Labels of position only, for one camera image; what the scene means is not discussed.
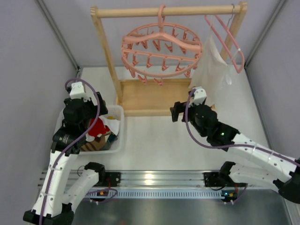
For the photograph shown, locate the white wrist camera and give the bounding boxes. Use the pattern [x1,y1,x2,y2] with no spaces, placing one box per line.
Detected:
[67,82,91,102]
[188,86,207,107]

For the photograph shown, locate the wooden clothes rack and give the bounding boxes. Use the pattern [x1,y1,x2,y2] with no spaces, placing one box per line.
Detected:
[90,6,234,116]

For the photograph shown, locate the pink round clip hanger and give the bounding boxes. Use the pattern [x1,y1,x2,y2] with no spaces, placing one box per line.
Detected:
[121,5,203,86]

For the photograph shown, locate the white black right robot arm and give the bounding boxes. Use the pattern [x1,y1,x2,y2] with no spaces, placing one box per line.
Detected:
[170,102,300,204]

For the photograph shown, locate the yellow sock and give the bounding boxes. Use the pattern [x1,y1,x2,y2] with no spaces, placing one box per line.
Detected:
[107,116,117,120]

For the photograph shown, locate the white undershirt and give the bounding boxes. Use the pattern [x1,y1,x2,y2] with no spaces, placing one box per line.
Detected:
[189,19,229,106]

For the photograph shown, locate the white plastic laundry basket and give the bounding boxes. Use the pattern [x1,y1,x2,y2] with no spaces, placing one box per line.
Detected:
[51,105,125,156]

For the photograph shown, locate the aluminium mounting rail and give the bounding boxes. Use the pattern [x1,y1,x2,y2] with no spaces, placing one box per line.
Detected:
[37,170,293,200]

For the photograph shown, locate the brown striped sock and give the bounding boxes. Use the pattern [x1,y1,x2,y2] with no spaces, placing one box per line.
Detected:
[81,136,111,152]

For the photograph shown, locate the pink clothes hanger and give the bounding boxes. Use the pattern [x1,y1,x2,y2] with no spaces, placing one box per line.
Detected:
[204,1,248,74]

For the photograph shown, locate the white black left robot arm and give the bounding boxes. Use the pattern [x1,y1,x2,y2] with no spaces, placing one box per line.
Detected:
[23,92,108,225]

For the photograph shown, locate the dark green christmas sock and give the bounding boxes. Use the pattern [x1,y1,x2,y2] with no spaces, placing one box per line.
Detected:
[103,133,118,150]

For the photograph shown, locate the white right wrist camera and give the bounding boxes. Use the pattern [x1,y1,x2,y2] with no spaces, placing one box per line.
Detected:
[188,86,207,107]

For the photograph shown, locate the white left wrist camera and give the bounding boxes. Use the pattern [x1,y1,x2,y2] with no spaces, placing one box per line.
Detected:
[67,82,91,102]

